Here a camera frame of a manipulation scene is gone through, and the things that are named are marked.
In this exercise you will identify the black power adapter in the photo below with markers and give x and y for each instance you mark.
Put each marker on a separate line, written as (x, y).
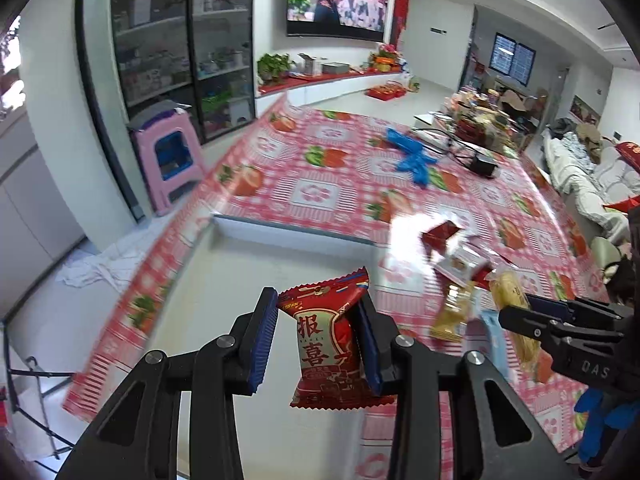
(483, 166)

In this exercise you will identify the white crispy cranberry packet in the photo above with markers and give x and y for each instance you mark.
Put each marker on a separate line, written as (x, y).
(462, 264)

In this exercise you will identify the sofa with blankets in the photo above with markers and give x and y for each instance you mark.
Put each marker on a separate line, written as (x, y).
(589, 170)

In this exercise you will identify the pink plastic stool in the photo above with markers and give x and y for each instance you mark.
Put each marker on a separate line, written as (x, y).
(171, 155)

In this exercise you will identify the blue gloved right hand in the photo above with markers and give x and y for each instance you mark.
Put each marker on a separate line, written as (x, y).
(601, 418)

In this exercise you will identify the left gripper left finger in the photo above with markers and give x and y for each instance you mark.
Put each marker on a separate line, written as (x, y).
(135, 435)

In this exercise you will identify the flower fruit arrangement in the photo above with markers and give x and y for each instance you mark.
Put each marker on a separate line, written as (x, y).
(384, 60)

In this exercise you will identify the cluttered coffee table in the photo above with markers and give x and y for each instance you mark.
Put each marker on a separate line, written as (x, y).
(477, 120)

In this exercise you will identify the blue rubber gloves pile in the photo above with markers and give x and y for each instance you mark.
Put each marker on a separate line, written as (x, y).
(415, 162)

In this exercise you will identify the golden snack packet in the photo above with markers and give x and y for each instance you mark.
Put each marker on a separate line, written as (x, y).
(450, 321)

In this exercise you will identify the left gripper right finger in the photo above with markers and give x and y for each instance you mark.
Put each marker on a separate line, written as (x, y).
(494, 434)

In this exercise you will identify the white red tv bench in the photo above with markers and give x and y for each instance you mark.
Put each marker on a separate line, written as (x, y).
(302, 93)

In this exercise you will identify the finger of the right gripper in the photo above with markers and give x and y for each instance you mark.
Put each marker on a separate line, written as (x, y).
(550, 303)
(533, 324)

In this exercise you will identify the green potted plant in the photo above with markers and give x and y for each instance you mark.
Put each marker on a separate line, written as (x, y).
(272, 68)

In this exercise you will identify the glass door display cabinet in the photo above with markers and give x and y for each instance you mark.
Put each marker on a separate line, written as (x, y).
(197, 54)

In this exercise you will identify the light blue snack packet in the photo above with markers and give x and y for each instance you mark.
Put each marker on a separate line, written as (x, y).
(485, 335)

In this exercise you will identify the dark red small snack packet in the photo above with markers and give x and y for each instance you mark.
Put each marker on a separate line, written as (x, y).
(436, 239)

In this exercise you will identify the pink strawberry plaid tablecloth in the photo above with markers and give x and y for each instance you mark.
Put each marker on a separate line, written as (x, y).
(318, 173)

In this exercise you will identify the red Chinese character snack packet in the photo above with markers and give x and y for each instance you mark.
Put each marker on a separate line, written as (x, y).
(331, 369)

